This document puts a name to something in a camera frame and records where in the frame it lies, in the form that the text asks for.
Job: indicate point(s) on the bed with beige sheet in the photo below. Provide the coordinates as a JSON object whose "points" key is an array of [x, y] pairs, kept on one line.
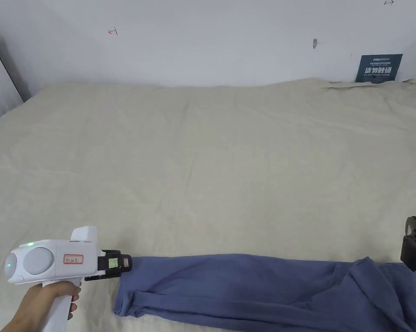
{"points": [[201, 159]]}

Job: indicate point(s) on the person's left forearm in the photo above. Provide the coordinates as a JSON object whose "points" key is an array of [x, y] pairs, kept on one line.
{"points": [[10, 325]]}

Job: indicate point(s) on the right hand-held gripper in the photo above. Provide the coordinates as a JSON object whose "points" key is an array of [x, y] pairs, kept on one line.
{"points": [[414, 256]]}

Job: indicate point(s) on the person's left hand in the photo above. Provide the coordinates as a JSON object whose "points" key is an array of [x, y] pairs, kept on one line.
{"points": [[43, 297]]}

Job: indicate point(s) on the dark blue garment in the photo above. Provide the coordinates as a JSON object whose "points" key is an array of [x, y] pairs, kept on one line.
{"points": [[263, 287]]}

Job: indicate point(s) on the dark blue sign card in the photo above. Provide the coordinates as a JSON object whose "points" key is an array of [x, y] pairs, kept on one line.
{"points": [[379, 68]]}

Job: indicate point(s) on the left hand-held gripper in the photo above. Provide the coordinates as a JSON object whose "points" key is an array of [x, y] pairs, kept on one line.
{"points": [[42, 260]]}

